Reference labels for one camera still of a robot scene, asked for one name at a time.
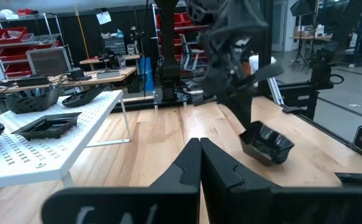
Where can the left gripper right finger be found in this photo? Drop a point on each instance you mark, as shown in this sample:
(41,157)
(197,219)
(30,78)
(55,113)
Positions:
(293,205)

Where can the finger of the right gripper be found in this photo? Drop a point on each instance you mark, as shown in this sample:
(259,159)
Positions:
(235,105)
(246,105)

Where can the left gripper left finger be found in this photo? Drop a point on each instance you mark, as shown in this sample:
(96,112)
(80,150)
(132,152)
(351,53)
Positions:
(122,205)

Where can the black wavy square bowl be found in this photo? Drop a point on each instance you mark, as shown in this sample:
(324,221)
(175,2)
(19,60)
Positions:
(268,146)
(31,101)

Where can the black small square plate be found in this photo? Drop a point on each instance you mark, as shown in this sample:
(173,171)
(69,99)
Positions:
(47,126)
(358,180)

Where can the black teardrop plate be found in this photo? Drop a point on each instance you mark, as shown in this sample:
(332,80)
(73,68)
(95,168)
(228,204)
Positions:
(81,99)

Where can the white bag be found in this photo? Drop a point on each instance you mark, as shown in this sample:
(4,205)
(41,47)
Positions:
(255,62)

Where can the silver aluminium bars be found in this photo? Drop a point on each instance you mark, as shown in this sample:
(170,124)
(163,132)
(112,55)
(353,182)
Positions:
(275,90)

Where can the white office chair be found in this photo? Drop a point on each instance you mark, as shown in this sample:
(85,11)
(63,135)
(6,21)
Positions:
(188,56)

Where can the rack of red bins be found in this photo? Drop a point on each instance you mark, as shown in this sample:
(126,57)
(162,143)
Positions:
(181,20)

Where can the wooden desk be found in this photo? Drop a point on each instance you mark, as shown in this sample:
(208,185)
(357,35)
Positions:
(308,37)

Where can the blue barrel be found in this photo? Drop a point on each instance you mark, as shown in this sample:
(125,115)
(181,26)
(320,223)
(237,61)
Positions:
(146,73)

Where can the black softbox on tripod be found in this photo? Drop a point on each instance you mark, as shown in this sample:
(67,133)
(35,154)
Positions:
(300,7)

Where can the white perforated shelf rack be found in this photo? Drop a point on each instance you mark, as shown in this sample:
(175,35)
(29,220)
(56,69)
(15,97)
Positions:
(44,155)

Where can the wooden workbench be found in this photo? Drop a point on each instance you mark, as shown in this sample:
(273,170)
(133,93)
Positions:
(128,71)

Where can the grey parts drawer cabinet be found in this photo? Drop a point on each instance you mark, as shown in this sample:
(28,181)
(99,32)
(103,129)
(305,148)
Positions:
(115,46)

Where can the white paper sign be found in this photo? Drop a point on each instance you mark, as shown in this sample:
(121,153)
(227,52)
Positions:
(103,18)

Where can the black power adapter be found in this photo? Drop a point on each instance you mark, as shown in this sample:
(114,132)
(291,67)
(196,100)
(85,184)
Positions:
(75,74)

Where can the black flat box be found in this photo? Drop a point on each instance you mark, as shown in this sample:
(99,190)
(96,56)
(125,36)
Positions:
(33,81)

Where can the yellow pole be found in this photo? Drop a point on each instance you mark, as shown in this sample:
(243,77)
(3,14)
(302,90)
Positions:
(81,29)

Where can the grey monitor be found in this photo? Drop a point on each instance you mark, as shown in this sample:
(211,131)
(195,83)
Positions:
(48,62)

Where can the shelf unit with red bins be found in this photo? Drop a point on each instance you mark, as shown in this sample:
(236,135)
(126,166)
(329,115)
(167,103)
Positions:
(48,28)

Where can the red plastic bin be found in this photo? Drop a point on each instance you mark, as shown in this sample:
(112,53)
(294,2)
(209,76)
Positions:
(8,35)

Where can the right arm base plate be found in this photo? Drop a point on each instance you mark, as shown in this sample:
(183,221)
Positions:
(171,99)

